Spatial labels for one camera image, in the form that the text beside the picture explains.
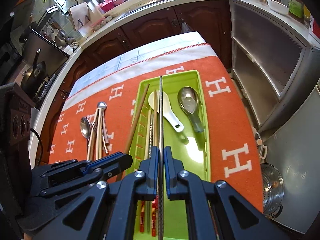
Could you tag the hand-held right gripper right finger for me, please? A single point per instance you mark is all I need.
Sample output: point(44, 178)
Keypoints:
point(166, 170)

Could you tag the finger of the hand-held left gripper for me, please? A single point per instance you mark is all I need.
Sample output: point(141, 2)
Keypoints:
point(117, 161)
point(67, 166)

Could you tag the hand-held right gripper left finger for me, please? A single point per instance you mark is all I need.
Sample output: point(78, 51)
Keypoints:
point(156, 170)

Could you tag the metal chopstick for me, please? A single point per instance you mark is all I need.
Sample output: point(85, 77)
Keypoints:
point(151, 135)
point(161, 117)

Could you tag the red-striped light wood chopstick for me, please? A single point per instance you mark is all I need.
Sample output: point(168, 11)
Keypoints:
point(148, 130)

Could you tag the white ceramic spoon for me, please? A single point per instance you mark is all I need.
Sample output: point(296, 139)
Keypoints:
point(171, 121)

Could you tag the dark brown wooden chopstick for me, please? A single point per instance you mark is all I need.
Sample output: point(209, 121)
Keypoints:
point(138, 115)

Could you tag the wide metal soup spoon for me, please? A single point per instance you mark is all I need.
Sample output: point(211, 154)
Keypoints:
point(188, 102)

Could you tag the green plastic tray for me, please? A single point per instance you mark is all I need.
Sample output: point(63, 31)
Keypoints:
point(175, 82)

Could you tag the gas stove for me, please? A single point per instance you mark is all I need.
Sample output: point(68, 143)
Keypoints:
point(48, 85)

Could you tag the black wok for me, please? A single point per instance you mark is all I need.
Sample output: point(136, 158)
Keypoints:
point(33, 75)

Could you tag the stainless steel box appliance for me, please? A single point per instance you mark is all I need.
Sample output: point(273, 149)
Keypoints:
point(47, 52)

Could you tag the orange patterned blanket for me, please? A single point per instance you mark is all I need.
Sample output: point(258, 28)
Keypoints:
point(225, 120)

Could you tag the steel steamer pot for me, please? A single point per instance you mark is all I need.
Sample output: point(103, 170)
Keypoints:
point(271, 192)

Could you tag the light blue table cover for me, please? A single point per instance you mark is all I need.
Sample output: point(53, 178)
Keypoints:
point(150, 50)

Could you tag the wooden cutting board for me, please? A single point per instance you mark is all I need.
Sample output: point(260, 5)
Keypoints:
point(80, 15)

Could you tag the clear food container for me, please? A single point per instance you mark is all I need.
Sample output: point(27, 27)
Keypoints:
point(98, 23)

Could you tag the grey refrigerator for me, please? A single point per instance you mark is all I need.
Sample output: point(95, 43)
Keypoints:
point(297, 155)

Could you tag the dark wooden kitchen cabinets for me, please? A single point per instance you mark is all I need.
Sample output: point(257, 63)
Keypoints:
point(150, 22)

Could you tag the hanging plastic bag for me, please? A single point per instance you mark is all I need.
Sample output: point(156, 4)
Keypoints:
point(185, 27)

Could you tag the metal frosted door cabinet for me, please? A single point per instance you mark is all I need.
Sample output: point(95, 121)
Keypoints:
point(262, 62)

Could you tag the red plastic basin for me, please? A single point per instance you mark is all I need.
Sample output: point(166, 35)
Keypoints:
point(108, 2)

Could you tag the steel sink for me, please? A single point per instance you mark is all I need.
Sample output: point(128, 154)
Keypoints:
point(140, 8)

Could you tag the white bowl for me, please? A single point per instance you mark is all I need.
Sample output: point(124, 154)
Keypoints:
point(277, 6)

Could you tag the red label white container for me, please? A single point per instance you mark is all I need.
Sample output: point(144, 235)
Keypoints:
point(315, 27)

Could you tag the green label bottle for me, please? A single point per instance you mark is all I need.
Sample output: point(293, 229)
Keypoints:
point(296, 6)

